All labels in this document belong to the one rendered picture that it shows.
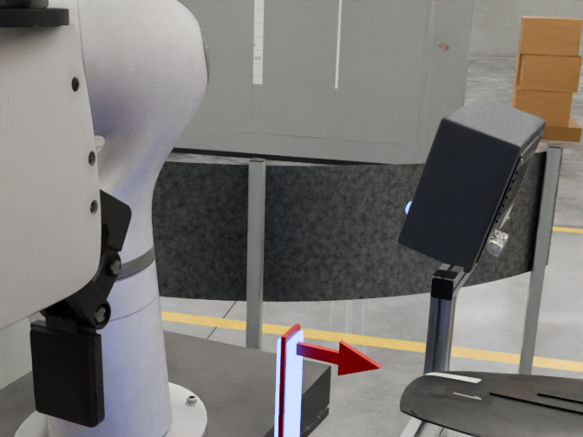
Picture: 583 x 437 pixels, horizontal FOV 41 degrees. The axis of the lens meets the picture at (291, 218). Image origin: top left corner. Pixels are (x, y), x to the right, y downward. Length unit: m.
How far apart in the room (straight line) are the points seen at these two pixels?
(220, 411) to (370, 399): 2.07
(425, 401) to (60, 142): 0.24
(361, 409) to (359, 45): 4.08
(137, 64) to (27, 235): 0.39
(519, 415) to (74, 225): 0.26
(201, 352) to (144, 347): 0.23
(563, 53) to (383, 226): 6.39
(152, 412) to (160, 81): 0.31
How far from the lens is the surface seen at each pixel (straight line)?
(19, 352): 2.56
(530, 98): 8.50
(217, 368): 0.92
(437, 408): 0.42
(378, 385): 2.98
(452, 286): 1.03
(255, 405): 0.84
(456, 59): 4.64
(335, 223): 2.18
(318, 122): 6.53
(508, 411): 0.44
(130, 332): 0.71
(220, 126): 6.74
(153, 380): 0.75
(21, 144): 0.25
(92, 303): 0.31
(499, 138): 1.03
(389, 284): 2.30
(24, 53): 0.25
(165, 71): 0.64
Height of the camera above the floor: 1.41
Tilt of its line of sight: 16 degrees down
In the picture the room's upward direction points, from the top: 2 degrees clockwise
